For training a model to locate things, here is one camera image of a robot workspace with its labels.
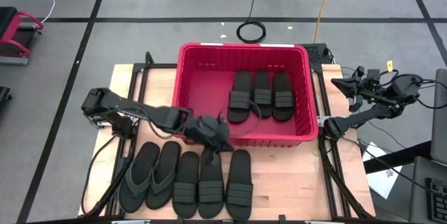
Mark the black desk beam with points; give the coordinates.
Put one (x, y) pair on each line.
(394, 157)

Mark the black keyboard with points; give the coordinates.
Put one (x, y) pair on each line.
(438, 199)

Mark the grey side desk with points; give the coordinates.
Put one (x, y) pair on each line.
(419, 182)

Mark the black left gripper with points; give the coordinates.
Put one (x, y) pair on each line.
(206, 130)

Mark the black rubber slide sandal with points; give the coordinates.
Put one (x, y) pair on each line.
(283, 88)
(185, 168)
(211, 189)
(239, 168)
(262, 84)
(241, 88)

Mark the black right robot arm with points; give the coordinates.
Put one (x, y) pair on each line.
(366, 117)

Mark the red plastic bin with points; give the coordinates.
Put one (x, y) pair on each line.
(209, 88)

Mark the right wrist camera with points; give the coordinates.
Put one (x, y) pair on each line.
(373, 76)

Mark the black frame crossbar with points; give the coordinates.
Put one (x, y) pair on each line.
(244, 222)

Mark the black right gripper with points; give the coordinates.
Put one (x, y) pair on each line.
(372, 91)

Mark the black caster base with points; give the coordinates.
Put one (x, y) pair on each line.
(3, 95)

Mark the white paper sheet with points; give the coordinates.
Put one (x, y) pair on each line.
(382, 182)

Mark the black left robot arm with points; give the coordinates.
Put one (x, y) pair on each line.
(139, 110)

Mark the red black step stool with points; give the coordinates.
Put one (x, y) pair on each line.
(7, 18)

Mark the black flip-flop sandal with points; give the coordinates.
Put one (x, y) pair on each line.
(148, 154)
(169, 154)

